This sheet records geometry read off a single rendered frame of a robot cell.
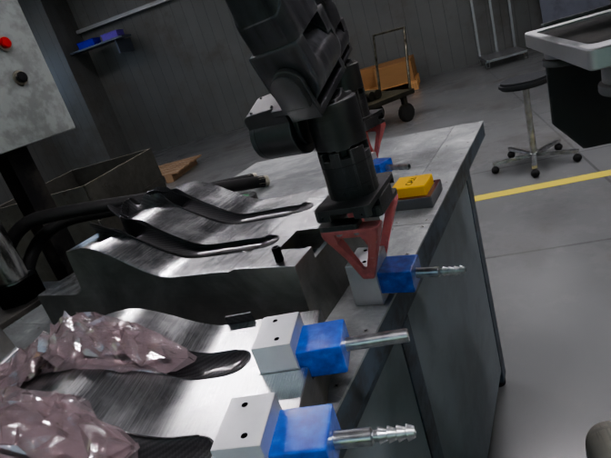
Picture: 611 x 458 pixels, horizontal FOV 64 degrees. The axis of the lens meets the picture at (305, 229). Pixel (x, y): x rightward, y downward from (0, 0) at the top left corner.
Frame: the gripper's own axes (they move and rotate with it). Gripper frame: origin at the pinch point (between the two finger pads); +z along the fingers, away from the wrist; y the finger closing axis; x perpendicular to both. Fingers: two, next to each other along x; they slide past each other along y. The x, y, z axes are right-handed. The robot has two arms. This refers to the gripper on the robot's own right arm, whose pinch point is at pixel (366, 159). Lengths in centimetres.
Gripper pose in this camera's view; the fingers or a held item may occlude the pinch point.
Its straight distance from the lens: 105.3
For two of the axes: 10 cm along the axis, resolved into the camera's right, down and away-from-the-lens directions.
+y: -6.8, 4.4, -5.9
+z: 2.8, 8.9, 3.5
